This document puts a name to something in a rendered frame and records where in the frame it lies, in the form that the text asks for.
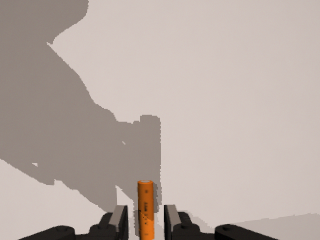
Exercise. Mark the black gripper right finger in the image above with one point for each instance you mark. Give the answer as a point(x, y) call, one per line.
point(186, 230)

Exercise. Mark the orange aaa battery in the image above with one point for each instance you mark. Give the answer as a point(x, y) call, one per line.
point(146, 210)

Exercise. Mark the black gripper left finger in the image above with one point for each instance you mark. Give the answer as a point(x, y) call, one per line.
point(117, 229)

